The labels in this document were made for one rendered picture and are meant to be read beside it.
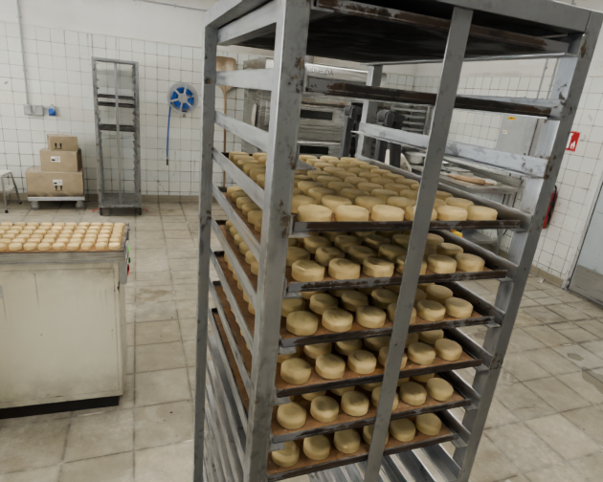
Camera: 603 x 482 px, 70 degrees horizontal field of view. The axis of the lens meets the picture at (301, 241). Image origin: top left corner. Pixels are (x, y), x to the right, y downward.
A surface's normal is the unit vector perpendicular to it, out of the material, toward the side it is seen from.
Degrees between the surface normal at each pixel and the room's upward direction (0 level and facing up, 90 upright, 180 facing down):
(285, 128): 90
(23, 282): 90
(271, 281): 90
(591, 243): 90
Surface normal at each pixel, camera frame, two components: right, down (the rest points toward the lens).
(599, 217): -0.94, 0.02
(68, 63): 0.33, 0.33
